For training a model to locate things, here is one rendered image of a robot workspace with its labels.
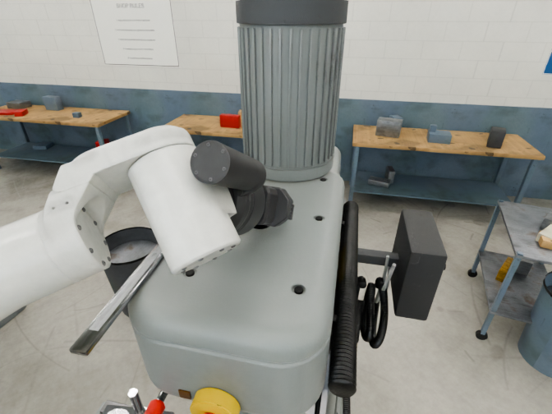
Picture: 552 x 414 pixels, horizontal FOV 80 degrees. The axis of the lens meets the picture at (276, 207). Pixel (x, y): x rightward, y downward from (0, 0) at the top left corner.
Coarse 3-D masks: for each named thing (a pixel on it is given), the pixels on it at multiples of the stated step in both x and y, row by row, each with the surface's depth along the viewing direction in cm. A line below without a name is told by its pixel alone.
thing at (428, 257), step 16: (400, 224) 89; (416, 224) 83; (432, 224) 83; (400, 240) 87; (416, 240) 77; (432, 240) 77; (400, 256) 84; (416, 256) 74; (432, 256) 73; (400, 272) 82; (416, 272) 76; (432, 272) 75; (400, 288) 80; (416, 288) 78; (432, 288) 77; (400, 304) 82; (416, 304) 80
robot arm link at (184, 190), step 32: (160, 160) 27; (192, 160) 26; (224, 160) 25; (256, 160) 33; (160, 192) 27; (192, 192) 27; (224, 192) 31; (160, 224) 27; (192, 224) 26; (224, 224) 28; (192, 256) 26
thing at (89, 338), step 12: (156, 252) 46; (144, 264) 44; (156, 264) 44; (132, 276) 42; (144, 276) 42; (120, 288) 40; (132, 288) 40; (120, 300) 38; (108, 312) 37; (120, 312) 37; (96, 324) 35; (108, 324) 35; (84, 336) 34; (96, 336) 34; (72, 348) 33; (84, 348) 33
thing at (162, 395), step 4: (160, 392) 48; (160, 396) 48; (164, 396) 48; (152, 400) 47; (156, 400) 47; (160, 400) 47; (152, 404) 46; (156, 404) 46; (160, 404) 46; (148, 408) 46; (152, 408) 46; (156, 408) 46; (160, 408) 46; (164, 408) 47; (148, 412) 45; (152, 412) 45; (156, 412) 46; (160, 412) 46
